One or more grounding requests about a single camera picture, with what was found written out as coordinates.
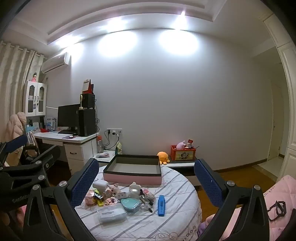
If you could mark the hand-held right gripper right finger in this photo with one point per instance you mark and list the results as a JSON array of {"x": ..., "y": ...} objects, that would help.
[{"x": 205, "y": 183}]

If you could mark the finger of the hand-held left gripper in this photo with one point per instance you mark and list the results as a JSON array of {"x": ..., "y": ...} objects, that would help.
[
  {"x": 16, "y": 141},
  {"x": 49, "y": 154}
]

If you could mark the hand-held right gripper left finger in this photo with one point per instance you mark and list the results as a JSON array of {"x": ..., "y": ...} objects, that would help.
[{"x": 85, "y": 183}]

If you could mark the white charger adapter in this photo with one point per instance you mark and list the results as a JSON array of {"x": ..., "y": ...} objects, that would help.
[{"x": 100, "y": 185}]

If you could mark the rose gold jar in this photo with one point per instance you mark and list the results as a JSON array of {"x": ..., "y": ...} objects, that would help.
[{"x": 90, "y": 200}]

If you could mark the pink building brick figure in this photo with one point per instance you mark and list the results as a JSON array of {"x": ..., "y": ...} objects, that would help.
[{"x": 110, "y": 200}]

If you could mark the dental flosser packet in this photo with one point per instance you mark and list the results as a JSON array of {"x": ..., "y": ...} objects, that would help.
[{"x": 111, "y": 213}]

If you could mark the pink storage box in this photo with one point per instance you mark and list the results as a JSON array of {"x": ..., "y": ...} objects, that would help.
[{"x": 131, "y": 179}]

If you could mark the white astronaut figure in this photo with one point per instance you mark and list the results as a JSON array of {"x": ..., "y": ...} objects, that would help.
[{"x": 134, "y": 188}]

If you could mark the blue highlighter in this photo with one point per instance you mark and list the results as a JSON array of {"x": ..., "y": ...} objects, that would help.
[{"x": 161, "y": 205}]

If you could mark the teal heart-shaped box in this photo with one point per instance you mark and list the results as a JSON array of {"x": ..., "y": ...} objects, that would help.
[{"x": 130, "y": 205}]

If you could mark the clear plastic bottle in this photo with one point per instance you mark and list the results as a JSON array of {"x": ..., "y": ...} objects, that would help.
[{"x": 143, "y": 205}]

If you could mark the pink padded jacket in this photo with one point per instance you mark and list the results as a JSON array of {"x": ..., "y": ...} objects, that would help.
[{"x": 13, "y": 127}]

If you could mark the black chair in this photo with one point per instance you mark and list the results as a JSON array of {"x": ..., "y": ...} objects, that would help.
[{"x": 30, "y": 154}]

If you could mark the white desk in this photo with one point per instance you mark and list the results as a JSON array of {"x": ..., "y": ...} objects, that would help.
[{"x": 74, "y": 150}]

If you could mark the blue box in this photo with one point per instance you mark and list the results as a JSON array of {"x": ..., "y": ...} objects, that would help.
[{"x": 50, "y": 124}]

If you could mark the white side table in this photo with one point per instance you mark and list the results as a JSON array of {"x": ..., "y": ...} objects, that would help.
[{"x": 108, "y": 160}]

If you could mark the pink packet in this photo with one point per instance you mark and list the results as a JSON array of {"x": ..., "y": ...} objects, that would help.
[{"x": 103, "y": 155}]

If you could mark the red toy crate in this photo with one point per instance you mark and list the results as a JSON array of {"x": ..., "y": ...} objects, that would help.
[{"x": 182, "y": 154}]

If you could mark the orange-capped water bottle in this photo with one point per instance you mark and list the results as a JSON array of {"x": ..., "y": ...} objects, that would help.
[{"x": 100, "y": 144}]

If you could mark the black monitor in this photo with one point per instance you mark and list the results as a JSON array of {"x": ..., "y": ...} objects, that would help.
[{"x": 68, "y": 117}]

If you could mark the pink plush toy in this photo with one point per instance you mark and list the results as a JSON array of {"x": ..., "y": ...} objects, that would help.
[{"x": 181, "y": 145}]

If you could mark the yellow blue snack bag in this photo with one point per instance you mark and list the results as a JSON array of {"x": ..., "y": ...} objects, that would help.
[{"x": 119, "y": 148}]

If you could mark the black computer tower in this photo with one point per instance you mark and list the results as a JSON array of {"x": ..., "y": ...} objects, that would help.
[{"x": 86, "y": 122}]

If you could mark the orange octopus plush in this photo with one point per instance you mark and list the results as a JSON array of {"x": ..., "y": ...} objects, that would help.
[{"x": 162, "y": 157}]

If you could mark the white glass-door cabinet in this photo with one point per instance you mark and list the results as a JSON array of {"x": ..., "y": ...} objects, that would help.
[{"x": 30, "y": 88}]

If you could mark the striped curtain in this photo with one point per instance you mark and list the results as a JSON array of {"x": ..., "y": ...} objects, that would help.
[{"x": 11, "y": 81}]

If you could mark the black speaker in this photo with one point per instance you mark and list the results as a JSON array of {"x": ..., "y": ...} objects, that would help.
[{"x": 89, "y": 100}]

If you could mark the pink doll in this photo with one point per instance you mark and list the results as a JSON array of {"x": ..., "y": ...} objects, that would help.
[{"x": 34, "y": 77}]

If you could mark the red desk calendar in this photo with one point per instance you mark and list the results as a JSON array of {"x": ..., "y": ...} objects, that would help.
[{"x": 86, "y": 87}]

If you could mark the pink quilt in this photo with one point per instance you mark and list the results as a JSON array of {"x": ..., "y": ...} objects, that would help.
[{"x": 284, "y": 190}]

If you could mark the black eyeglasses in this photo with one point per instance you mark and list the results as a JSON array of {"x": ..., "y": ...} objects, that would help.
[{"x": 285, "y": 208}]

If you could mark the white air conditioner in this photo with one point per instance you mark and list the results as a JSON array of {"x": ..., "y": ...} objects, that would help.
[{"x": 55, "y": 62}]

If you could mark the white door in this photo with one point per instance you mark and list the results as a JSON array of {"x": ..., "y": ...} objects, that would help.
[{"x": 276, "y": 120}]

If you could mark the white wall power outlet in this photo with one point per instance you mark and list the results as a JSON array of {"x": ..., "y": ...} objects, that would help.
[{"x": 114, "y": 132}]

